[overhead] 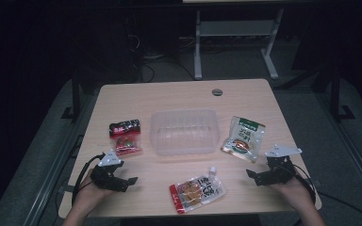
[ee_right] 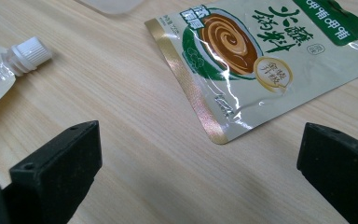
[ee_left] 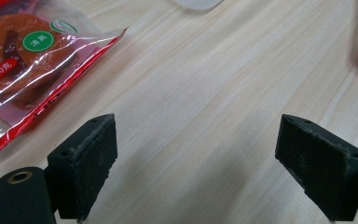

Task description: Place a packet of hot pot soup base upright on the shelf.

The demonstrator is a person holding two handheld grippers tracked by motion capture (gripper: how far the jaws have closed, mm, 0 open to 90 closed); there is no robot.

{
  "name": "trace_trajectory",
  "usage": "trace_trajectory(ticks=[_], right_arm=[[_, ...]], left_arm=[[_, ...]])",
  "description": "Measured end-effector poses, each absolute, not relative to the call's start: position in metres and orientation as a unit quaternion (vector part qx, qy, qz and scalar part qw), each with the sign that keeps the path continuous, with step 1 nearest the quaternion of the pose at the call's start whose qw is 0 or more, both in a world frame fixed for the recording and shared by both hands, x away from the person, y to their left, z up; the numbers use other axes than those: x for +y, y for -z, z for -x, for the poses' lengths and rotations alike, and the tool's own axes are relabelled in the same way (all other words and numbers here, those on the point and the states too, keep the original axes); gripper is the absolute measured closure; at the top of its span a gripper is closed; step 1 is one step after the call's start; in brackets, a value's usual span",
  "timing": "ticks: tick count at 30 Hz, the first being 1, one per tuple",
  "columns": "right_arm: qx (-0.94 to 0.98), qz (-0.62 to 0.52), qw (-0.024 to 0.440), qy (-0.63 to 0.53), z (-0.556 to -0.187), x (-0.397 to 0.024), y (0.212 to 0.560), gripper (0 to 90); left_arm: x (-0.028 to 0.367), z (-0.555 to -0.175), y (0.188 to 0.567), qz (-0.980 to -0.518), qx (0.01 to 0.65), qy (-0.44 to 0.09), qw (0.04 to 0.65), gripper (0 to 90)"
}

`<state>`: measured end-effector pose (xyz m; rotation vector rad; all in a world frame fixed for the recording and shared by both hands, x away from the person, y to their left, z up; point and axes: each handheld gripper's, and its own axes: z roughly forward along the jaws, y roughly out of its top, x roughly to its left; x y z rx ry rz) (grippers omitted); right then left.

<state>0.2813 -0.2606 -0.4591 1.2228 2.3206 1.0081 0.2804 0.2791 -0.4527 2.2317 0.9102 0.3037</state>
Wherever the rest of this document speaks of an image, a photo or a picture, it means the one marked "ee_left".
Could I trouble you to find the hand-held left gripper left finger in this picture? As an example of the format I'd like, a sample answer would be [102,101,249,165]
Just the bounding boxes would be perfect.
[45,113,118,222]

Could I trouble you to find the clear plastic container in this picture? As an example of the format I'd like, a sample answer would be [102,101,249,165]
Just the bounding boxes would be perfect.
[173,0,226,11]

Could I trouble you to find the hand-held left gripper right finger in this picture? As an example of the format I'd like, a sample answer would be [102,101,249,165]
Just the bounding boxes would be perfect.
[274,113,358,222]

